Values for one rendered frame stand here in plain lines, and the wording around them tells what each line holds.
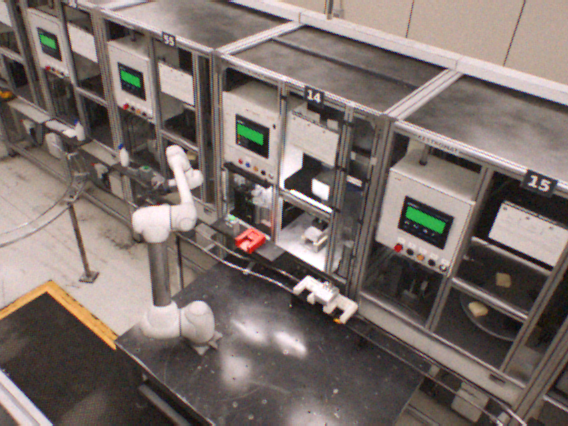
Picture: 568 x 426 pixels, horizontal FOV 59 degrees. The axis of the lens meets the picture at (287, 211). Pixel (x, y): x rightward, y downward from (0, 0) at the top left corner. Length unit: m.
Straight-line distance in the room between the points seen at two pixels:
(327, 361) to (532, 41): 4.04
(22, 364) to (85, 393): 0.53
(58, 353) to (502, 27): 5.05
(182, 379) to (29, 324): 1.71
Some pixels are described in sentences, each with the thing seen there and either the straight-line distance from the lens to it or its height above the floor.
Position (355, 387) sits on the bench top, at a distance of 2.94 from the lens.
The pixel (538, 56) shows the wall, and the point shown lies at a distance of 5.91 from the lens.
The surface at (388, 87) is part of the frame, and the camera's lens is 2.78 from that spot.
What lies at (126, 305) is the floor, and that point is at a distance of 4.24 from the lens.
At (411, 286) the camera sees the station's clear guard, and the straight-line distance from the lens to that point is 2.85.
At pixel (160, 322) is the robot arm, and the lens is 2.88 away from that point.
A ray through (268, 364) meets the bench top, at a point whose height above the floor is 0.68.
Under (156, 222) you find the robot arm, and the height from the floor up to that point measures 1.45.
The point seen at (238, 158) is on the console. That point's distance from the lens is 3.13.
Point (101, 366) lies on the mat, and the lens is 3.90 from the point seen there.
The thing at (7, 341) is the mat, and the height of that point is 0.01.
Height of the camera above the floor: 3.11
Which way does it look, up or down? 38 degrees down
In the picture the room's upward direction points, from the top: 4 degrees clockwise
